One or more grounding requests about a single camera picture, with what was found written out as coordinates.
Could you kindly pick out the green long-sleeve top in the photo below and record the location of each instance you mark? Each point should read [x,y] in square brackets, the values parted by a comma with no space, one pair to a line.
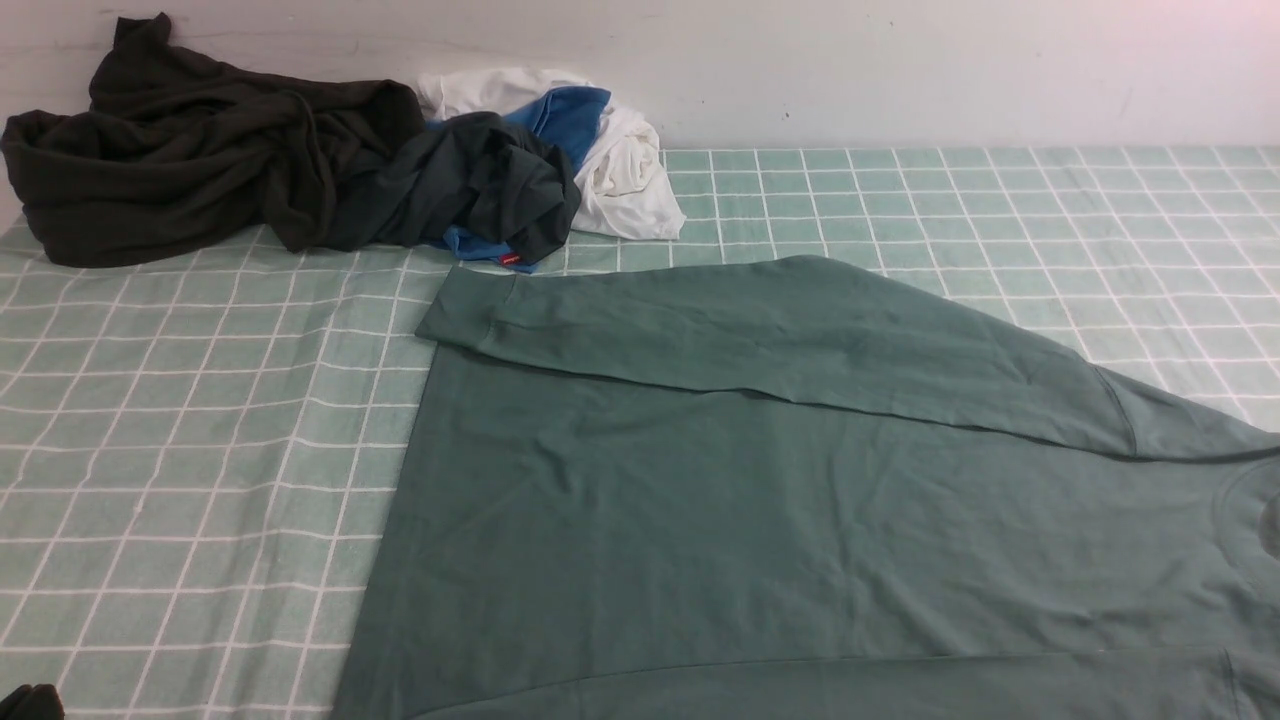
[800,490]

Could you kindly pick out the white crumpled garment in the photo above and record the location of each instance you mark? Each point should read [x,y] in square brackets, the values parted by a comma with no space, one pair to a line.
[626,191]

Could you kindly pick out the dark olive crumpled garment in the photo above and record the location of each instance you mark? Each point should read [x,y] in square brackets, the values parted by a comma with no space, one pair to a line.
[180,151]

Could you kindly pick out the dark teal crumpled garment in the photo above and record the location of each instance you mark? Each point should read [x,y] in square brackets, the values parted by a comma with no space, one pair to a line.
[478,174]

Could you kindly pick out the blue crumpled garment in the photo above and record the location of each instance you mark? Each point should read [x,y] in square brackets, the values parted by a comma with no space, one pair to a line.
[566,117]

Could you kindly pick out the green checked table cloth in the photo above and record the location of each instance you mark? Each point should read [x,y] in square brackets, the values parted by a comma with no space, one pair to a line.
[197,454]

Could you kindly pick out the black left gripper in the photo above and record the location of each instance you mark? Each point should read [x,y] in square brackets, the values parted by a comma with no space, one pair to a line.
[32,702]

